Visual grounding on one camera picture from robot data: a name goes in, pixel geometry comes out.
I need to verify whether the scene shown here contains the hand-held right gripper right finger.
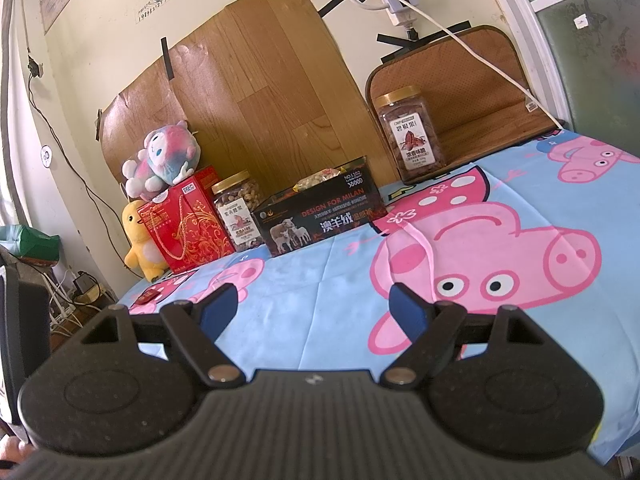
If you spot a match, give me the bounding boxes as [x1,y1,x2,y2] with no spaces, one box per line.
[382,284,546,387]

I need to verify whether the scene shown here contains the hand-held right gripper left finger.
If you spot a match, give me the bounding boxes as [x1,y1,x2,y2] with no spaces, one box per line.
[82,284,246,387]

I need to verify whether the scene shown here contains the black cardboard box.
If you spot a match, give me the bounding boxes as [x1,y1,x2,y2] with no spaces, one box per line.
[252,156,388,258]

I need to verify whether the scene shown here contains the peanut packet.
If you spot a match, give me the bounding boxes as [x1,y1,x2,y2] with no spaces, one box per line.
[292,166,351,195]

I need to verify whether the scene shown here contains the red gift box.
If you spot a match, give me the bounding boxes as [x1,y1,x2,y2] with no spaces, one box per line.
[137,165,237,275]

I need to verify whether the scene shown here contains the printed cartoon blanket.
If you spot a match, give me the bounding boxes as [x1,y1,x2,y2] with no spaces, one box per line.
[112,127,640,461]

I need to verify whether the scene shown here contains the cashew nut jar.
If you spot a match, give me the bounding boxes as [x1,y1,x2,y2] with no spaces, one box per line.
[211,170,266,253]

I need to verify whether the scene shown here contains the green plastic bag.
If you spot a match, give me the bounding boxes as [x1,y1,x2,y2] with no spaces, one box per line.
[0,225,61,263]

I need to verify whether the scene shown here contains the yellow plush duck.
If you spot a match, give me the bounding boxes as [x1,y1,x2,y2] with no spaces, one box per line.
[121,200,171,283]

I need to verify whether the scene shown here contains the pastel plush toy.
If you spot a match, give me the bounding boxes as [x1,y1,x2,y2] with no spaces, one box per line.
[121,120,202,202]

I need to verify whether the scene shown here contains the pecan nut jar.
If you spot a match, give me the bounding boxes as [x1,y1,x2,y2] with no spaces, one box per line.
[374,86,448,185]

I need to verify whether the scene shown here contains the brown seat cushion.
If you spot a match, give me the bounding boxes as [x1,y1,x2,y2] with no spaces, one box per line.
[365,25,568,173]

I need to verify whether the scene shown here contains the frosted glass window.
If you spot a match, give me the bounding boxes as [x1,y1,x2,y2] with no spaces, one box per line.
[475,0,640,156]

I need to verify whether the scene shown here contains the white cable bundle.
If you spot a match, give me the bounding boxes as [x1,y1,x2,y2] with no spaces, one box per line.
[47,267,108,338]

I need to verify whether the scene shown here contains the white power cable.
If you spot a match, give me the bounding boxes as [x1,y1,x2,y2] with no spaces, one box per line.
[400,0,563,128]

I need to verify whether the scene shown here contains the black wall cable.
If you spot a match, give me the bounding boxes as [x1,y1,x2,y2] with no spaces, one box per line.
[25,45,126,281]

